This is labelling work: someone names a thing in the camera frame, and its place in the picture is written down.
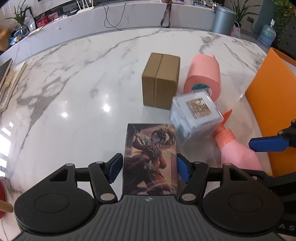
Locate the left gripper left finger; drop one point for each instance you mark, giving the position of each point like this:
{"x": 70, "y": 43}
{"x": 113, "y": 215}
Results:
{"x": 103, "y": 174}

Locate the anime art card box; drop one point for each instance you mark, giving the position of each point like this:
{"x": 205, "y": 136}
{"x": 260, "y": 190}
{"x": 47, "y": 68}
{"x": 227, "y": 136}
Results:
{"x": 150, "y": 161}

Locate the blue water jug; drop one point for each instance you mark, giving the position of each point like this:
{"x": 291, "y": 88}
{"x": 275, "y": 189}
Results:
{"x": 267, "y": 34}

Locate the pink orange squeeze bottle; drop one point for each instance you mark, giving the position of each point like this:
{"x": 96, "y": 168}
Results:
{"x": 232, "y": 151}

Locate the green potted plant left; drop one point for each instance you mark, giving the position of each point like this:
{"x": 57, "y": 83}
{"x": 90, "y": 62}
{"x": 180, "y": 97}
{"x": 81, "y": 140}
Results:
{"x": 17, "y": 15}

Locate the pink tape roll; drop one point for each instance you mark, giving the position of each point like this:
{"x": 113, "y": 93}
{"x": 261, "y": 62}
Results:
{"x": 204, "y": 74}

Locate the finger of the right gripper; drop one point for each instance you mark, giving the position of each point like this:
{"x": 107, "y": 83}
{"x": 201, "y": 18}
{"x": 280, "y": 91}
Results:
{"x": 269, "y": 144}

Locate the stacked books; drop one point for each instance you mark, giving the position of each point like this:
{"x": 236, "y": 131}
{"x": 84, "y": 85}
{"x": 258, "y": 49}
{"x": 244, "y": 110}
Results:
{"x": 10, "y": 75}

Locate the pastel woven basket bag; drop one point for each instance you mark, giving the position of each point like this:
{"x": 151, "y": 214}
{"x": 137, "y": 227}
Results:
{"x": 236, "y": 32}

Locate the trailing green vine plant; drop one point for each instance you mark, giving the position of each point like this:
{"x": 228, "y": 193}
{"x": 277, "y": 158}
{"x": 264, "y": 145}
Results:
{"x": 285, "y": 9}

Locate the clear plastic card case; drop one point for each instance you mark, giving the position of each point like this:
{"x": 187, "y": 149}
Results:
{"x": 194, "y": 116}

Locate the brown cardboard box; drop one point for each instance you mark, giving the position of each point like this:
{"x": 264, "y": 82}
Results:
{"x": 160, "y": 80}

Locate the orange white storage box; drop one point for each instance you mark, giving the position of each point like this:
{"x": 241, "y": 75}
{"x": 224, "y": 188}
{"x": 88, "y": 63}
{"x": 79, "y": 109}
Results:
{"x": 271, "y": 96}

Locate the long leaf potted plant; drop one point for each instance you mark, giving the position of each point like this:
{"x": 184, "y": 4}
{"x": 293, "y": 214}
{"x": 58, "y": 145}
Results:
{"x": 241, "y": 10}

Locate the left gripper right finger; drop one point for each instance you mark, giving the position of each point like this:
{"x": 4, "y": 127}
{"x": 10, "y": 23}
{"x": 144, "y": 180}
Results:
{"x": 194, "y": 175}

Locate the white wifi router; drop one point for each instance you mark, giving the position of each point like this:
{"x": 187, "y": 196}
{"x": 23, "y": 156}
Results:
{"x": 84, "y": 6}

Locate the grey metal trash bin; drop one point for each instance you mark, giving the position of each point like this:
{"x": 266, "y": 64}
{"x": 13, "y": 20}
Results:
{"x": 224, "y": 20}

